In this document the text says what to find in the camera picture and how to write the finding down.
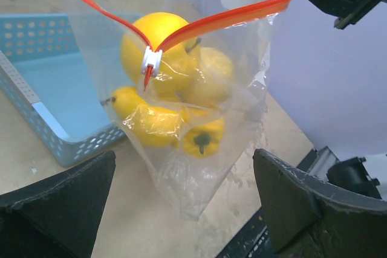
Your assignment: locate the yellow bell pepper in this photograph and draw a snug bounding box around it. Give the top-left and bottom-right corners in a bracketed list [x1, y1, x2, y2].
[177, 108, 225, 158]

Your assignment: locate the small yellow pear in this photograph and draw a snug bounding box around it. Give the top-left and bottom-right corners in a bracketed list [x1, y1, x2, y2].
[100, 86, 181, 147]

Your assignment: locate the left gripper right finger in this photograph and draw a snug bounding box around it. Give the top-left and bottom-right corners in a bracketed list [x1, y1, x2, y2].
[253, 149, 386, 257]

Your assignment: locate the blue plastic basket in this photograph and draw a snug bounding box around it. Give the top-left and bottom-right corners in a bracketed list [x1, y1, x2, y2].
[1, 14, 125, 167]

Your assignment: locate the pale yellow pear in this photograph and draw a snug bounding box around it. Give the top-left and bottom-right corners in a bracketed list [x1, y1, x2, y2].
[180, 47, 234, 108]

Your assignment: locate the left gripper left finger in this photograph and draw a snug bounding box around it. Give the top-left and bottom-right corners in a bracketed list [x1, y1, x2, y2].
[1, 150, 115, 257]

